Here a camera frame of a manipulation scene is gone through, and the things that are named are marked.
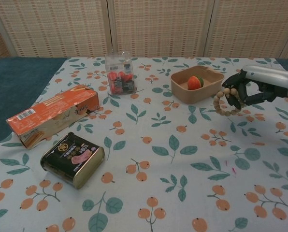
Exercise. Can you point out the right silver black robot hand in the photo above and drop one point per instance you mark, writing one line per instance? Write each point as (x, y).
(269, 77)

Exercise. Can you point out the orange green toy fruit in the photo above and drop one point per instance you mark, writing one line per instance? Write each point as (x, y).
(194, 82)

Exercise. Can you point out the beige rectangular tray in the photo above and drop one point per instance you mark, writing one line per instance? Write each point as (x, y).
(182, 89)

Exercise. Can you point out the woven bamboo folding screen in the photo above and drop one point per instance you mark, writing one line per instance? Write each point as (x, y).
(158, 26)

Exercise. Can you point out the clear plastic box red items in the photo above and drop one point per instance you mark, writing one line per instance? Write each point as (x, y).
(121, 72)

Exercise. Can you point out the floral orange fruit tablecloth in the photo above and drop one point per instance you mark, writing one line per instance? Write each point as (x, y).
(144, 169)

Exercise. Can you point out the orange biscuit carton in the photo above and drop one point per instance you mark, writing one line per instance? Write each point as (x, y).
(59, 108)

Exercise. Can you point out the black luncheon meat can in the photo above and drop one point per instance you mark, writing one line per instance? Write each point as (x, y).
(71, 157)

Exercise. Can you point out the blue table cover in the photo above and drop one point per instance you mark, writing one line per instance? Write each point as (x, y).
(16, 91)

